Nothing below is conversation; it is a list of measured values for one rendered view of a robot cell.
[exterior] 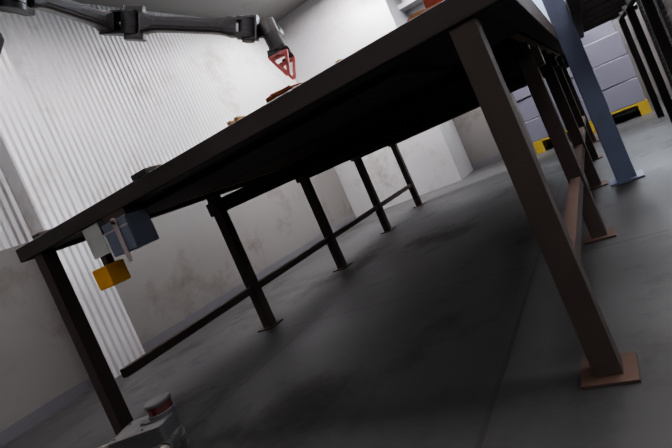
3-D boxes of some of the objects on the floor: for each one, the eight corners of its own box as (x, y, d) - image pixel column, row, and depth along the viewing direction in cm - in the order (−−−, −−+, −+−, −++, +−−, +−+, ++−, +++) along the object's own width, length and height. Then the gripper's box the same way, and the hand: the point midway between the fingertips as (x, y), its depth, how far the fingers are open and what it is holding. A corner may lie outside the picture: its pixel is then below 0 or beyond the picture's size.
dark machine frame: (773, 182, 179) (667, -79, 176) (655, 215, 199) (557, -20, 195) (664, 115, 437) (620, 8, 434) (617, 132, 456) (574, 30, 453)
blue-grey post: (645, 176, 263) (470, -246, 255) (611, 187, 272) (441, -222, 264) (642, 170, 278) (477, -229, 270) (610, 181, 286) (449, -206, 279)
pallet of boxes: (646, 106, 557) (608, 14, 553) (652, 111, 492) (609, 7, 488) (543, 144, 616) (508, 61, 612) (537, 154, 551) (498, 61, 547)
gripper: (268, 43, 171) (287, 84, 172) (256, 34, 157) (277, 78, 158) (285, 34, 170) (304, 75, 171) (275, 24, 156) (296, 69, 157)
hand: (290, 74), depth 164 cm, fingers open, 9 cm apart
